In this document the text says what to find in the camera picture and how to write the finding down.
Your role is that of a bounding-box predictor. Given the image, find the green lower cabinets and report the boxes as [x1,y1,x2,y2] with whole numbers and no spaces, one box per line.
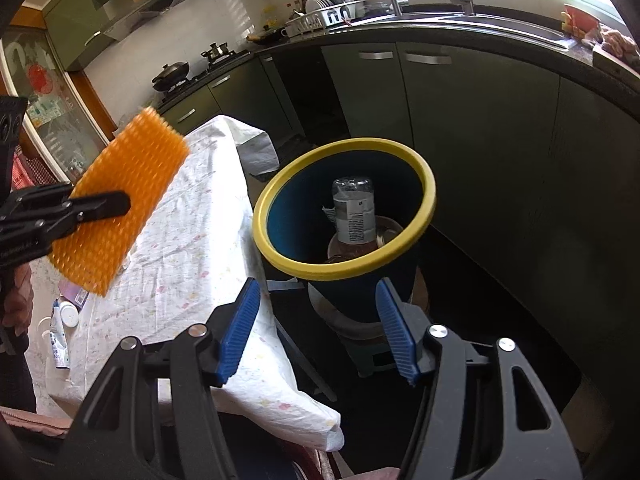
[160,40,640,411]

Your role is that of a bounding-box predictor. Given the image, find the red paper cup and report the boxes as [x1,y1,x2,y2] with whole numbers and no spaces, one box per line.
[562,4,601,37]

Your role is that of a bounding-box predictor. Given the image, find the small steel pot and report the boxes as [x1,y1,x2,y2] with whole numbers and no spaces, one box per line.
[201,42,236,63]

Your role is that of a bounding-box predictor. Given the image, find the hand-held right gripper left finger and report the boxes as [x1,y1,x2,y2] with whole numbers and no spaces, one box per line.
[65,277,262,480]

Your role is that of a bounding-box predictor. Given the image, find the person's pink clothing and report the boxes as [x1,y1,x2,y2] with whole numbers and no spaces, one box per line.
[0,405,76,441]

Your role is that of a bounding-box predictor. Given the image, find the black gas stove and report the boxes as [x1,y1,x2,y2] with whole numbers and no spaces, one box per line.
[150,50,251,98]

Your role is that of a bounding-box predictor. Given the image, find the grey table leg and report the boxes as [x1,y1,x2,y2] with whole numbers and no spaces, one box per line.
[265,280,341,403]

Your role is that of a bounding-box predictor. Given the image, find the clear plastic bottle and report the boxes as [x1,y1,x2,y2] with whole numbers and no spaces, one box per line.
[322,176,377,247]

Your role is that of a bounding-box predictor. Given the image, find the steel double sink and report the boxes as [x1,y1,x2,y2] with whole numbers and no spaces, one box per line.
[350,7,573,51]

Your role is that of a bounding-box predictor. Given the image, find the green upper cabinets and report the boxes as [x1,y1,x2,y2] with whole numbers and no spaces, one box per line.
[42,0,261,73]

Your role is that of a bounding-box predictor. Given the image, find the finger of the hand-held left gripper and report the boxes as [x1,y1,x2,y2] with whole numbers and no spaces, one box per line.
[11,182,132,233]

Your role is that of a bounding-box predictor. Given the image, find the steel range hood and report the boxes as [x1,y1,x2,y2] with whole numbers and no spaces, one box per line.
[102,0,183,41]

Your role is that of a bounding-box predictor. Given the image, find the glass sliding door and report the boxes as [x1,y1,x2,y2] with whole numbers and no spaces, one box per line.
[0,25,118,186]

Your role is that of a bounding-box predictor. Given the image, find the black wok with lid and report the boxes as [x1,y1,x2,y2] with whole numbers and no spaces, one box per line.
[151,61,192,93]

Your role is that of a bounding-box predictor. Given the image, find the black kitchen countertop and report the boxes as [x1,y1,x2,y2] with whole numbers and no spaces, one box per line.
[155,10,640,126]

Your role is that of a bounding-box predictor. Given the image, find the green cabinets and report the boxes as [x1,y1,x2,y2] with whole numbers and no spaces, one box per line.
[160,40,640,411]
[42,0,261,73]

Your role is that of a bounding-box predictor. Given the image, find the white dish rack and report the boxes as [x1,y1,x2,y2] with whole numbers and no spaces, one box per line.
[286,0,367,37]

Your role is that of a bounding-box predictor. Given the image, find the white blue squeeze tube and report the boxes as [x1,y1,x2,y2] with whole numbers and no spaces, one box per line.
[46,302,71,372]

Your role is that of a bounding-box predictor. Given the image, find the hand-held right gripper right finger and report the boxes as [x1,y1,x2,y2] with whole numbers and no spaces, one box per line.
[375,277,583,480]

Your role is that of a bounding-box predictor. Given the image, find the person's left hand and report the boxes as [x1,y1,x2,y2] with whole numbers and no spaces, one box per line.
[0,260,35,341]

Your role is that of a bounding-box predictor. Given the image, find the pink raw meat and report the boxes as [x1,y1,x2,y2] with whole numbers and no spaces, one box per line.
[585,25,640,61]

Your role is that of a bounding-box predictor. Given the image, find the black frying pan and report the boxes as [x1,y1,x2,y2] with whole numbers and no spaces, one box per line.
[247,27,288,43]

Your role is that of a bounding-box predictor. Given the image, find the white floral tablecloth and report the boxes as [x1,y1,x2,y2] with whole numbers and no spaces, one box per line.
[25,115,346,453]

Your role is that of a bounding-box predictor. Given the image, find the blue bin with yellow rim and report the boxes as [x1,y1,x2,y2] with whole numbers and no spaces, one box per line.
[252,136,437,326]

